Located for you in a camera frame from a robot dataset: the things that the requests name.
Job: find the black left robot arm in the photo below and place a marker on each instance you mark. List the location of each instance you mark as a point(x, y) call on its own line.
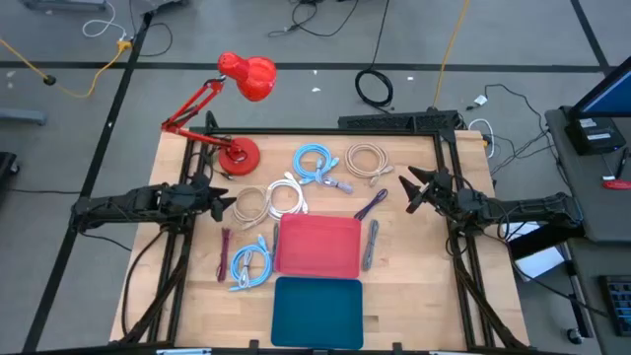
point(123, 202)

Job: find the black floor object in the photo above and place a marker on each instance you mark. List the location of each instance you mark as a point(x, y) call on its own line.
point(6, 165)

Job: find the black aluminium table frame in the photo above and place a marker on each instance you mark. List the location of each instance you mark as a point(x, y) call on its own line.
point(315, 131)

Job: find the computer monitor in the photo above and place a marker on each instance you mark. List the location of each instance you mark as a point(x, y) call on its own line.
point(613, 93)

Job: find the black pen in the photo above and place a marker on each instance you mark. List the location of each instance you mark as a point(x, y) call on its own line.
point(622, 163)

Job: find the red plastic tray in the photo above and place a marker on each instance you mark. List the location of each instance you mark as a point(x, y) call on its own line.
point(318, 246)

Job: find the black perforated bar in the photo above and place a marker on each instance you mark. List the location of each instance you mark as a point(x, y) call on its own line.
point(394, 120)

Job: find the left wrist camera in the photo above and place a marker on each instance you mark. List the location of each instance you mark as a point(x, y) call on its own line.
point(217, 214)

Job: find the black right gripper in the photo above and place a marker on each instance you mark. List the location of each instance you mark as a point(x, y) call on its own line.
point(441, 190)

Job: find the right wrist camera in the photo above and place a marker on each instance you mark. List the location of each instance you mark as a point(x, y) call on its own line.
point(414, 204)

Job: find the gray furniture base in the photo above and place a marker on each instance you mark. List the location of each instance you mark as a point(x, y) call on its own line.
point(64, 4)

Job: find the black mini computer box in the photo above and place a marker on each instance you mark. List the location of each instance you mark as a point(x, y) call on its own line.
point(594, 135)

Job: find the black caster wheel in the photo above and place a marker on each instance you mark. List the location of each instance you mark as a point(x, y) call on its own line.
point(574, 336)

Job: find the white paper sheet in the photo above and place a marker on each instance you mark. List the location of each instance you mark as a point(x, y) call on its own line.
point(542, 261)

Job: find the black keyboard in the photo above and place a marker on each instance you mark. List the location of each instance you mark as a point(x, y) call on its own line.
point(618, 305)

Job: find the teal plastic tray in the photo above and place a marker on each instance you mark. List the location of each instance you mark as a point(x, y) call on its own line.
point(315, 313)

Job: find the black round floor plug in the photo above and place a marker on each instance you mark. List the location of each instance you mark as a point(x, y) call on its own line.
point(49, 80)

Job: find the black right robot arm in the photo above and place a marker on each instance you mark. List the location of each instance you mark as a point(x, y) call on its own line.
point(522, 209)

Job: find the red oval object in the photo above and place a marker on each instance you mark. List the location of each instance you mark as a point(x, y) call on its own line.
point(617, 185)

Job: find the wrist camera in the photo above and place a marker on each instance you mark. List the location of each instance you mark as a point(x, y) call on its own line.
point(414, 204)
point(217, 214)

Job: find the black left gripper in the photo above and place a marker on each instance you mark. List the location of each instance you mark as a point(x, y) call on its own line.
point(187, 197)

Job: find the gray floor bar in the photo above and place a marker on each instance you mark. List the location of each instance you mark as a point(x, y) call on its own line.
point(22, 116)

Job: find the red desk lamp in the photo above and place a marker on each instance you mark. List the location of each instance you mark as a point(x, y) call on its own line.
point(249, 76)

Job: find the black desk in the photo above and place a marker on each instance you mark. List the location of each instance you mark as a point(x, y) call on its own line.
point(591, 207)

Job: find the white power adapter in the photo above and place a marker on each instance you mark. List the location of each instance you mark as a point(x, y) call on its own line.
point(480, 100)

